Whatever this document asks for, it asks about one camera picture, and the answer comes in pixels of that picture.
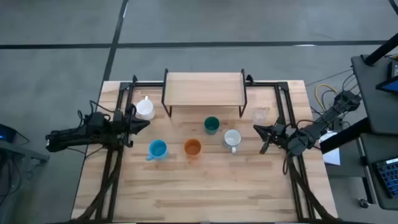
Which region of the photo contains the yellow cable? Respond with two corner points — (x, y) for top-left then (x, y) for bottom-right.
(315, 83), (340, 113)

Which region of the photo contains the black device with blue light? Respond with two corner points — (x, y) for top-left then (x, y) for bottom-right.
(0, 123), (18, 144)

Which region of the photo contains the black slanted pole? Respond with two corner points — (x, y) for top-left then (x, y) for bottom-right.
(363, 32), (398, 66)

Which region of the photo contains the wooden shelf with black legs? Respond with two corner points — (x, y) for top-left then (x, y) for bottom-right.
(160, 68), (249, 118)

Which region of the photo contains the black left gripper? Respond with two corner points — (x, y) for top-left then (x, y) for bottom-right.
(111, 104), (151, 147)

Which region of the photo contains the blue faceted mug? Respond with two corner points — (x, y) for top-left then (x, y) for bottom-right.
(146, 139), (169, 162)

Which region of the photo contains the grey metal stand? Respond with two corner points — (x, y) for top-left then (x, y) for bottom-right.
(0, 139), (50, 223)

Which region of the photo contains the white mug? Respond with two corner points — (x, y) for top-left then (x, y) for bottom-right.
(136, 95), (155, 121)

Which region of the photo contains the tablet with blue screen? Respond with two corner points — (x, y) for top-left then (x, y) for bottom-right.
(375, 58), (398, 94)

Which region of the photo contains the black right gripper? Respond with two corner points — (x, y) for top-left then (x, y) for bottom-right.
(253, 123), (295, 155)

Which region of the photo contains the floral print mug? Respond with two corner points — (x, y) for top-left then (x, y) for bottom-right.
(223, 129), (243, 154)

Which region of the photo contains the laptop with lit keyboard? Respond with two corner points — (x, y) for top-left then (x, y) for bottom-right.
(371, 157), (398, 200)

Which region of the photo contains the clear plastic cup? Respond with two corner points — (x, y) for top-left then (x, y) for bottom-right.
(251, 107), (270, 125)

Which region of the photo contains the black aluminium table frame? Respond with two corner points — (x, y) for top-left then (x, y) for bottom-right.
(71, 74), (340, 223)

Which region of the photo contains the green cup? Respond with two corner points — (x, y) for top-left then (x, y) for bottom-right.
(203, 116), (221, 136)

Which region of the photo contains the dark grey low desk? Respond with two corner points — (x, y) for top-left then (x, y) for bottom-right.
(356, 133), (398, 211)

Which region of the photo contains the black slanted beam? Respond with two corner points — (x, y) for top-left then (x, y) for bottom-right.
(320, 117), (373, 155)

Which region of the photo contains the orange faceted mug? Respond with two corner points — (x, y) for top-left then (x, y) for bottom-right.
(183, 138), (203, 165)

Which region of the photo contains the white paper sheet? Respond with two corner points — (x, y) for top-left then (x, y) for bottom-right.
(320, 132), (341, 166)

